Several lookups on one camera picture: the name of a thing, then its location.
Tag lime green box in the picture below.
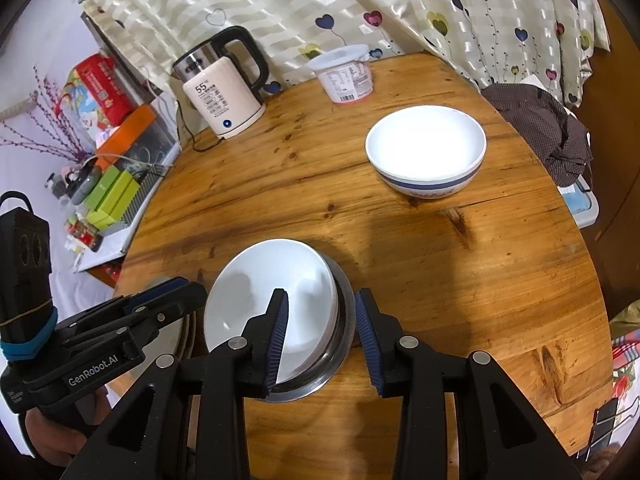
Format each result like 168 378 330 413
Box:
87 177 141 228

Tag clear storage box orange lid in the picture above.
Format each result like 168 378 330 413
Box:
95 105 182 176

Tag small decorated jar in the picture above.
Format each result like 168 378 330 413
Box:
67 212 103 251

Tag brown wooden cabinet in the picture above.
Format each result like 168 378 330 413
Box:
575 0 640 301

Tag grey zigzag patterned box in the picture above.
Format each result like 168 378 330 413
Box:
107 165 166 233

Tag person's left hand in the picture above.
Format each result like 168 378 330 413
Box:
22 390 109 468

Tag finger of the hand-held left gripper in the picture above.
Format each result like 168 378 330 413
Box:
57 282 208 361
55 276 193 335

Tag dark checked cloth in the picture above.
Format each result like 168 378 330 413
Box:
482 82 593 188

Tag white plastic bin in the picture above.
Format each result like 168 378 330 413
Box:
557 180 601 228

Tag black kettle power cable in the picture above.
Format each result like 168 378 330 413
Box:
175 100 226 154

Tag white bowl with blue stripe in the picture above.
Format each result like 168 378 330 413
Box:
365 105 487 198
202 240 338 386

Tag stainless steel bowl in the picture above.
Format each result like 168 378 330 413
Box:
260 255 358 403

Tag white plastic tub with lid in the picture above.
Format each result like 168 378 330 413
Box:
306 45 375 105

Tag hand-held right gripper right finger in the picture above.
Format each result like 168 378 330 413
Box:
354 287 583 480

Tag colourful plaid cloth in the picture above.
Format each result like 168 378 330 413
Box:
607 300 640 411

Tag white electric kettle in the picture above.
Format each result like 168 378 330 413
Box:
172 26 271 140

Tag black binder clip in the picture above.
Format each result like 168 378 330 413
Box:
575 395 638 461

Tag red printed packet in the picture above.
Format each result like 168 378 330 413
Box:
60 52 138 128

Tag purple flower branches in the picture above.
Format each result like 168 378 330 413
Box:
0 65 96 161

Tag grey oval gadget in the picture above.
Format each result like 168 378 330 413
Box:
65 167 101 206

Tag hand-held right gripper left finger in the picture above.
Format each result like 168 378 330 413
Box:
75 287 291 480

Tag white charging cable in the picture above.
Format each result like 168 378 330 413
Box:
97 150 168 168

